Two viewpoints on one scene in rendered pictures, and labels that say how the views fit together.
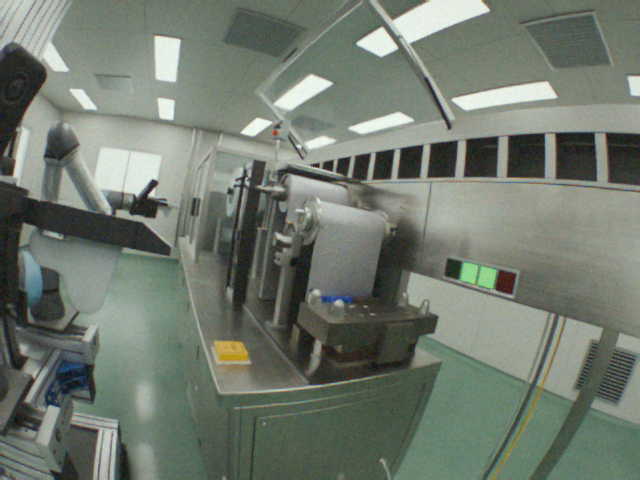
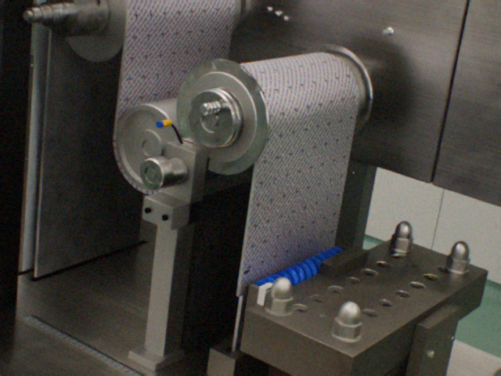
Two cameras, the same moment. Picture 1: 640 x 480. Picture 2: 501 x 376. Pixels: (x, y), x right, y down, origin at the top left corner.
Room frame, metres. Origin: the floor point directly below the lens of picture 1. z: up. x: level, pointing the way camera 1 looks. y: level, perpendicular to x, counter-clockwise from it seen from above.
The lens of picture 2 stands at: (-0.19, 0.54, 1.57)
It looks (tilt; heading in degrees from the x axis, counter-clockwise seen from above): 19 degrees down; 333
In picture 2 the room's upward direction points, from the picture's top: 8 degrees clockwise
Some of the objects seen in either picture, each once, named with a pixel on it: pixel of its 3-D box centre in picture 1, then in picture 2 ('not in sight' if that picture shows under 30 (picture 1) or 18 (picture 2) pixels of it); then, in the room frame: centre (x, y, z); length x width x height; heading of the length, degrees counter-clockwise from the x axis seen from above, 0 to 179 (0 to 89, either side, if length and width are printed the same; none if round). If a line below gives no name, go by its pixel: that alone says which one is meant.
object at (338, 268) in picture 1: (345, 272); (297, 212); (0.90, -0.09, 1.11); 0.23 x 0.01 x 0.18; 119
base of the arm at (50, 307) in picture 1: (46, 298); not in sight; (0.63, 0.87, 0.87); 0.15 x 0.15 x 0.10
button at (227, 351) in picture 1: (230, 351); not in sight; (0.64, 0.17, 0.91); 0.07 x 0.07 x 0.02; 29
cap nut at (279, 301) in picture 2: (316, 297); (280, 294); (0.78, -0.02, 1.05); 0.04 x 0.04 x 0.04
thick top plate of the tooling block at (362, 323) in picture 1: (373, 320); (373, 306); (0.82, -0.19, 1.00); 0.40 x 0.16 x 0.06; 119
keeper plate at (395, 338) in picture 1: (395, 343); (433, 351); (0.74, -0.25, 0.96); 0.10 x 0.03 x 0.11; 119
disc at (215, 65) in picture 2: (308, 220); (221, 117); (0.89, 0.04, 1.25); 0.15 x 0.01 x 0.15; 29
